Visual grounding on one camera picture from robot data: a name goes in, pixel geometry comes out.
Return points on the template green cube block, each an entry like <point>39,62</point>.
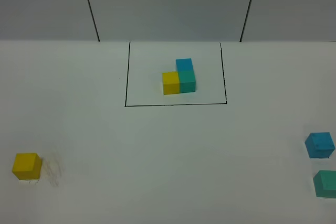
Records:
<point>187,81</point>

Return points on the template yellow cube block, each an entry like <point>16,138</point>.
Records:
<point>171,83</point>

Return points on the template blue cube block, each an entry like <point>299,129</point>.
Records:
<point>184,64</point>

